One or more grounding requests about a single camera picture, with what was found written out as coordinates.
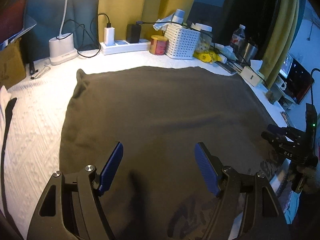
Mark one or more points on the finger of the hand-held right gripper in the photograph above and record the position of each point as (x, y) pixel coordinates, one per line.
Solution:
(270, 137)
(272, 128)

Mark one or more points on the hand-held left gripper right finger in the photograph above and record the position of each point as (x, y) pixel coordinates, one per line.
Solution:
(206, 167)

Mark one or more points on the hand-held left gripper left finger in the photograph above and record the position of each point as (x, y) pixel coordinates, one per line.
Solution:
(112, 165)

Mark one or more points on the olive printed t-shirt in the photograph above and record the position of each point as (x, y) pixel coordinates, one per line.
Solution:
(162, 110)

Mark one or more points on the white mug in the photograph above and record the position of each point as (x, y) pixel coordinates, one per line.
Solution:
(280, 83)

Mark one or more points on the laptop with lit screen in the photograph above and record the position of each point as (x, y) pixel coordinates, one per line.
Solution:
(300, 82)

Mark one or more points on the beige tissue box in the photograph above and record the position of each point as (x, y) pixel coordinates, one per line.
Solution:
(251, 77)

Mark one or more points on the computer monitor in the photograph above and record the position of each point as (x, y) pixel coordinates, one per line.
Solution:
(286, 66)

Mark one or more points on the dark smartphone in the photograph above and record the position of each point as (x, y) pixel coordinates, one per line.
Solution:
(227, 68)

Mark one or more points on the steel tumbler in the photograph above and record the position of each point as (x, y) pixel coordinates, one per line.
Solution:
(250, 51)

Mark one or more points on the white textured bed sheet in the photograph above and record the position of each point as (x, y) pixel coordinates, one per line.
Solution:
(37, 130)

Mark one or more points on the pale plastic packet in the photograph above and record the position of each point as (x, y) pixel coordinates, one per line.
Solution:
(226, 51)

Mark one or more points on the clear plastic bottle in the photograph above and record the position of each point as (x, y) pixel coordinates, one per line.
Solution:
(237, 38)

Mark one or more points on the yellow snack packet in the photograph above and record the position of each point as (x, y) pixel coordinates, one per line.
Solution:
(207, 56)

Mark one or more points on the yellow curtain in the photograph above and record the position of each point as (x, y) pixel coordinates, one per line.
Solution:
(150, 5)
(282, 30)

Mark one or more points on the white power strip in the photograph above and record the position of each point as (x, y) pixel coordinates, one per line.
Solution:
(125, 47)

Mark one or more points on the clear jar with white lid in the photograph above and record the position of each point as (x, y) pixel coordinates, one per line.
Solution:
(203, 27)

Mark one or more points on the white perforated basket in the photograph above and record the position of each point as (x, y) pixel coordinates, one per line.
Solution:
(182, 42)

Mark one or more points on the white desk lamp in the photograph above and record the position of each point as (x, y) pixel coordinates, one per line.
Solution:
(61, 50)

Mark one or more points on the red tin can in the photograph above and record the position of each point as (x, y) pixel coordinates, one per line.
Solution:
(158, 46)

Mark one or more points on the white folded garment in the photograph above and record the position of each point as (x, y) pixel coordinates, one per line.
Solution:
(3, 97)

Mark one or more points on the white charger plug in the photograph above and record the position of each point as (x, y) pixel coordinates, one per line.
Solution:
(109, 36)

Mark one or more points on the black power adapter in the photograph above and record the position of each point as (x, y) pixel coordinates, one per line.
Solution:
(132, 33)

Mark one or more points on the brown cardboard box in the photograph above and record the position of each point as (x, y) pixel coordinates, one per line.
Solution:
(11, 65)

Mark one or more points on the stack of paper cups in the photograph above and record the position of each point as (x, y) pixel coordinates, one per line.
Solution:
(179, 16)

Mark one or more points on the crumpled white tissue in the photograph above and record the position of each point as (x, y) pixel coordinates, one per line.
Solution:
(162, 23)

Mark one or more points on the dark grey curtain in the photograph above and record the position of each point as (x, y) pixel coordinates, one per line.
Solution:
(42, 10)

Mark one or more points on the tablet with red screen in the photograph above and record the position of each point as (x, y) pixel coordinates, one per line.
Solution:
(12, 20)

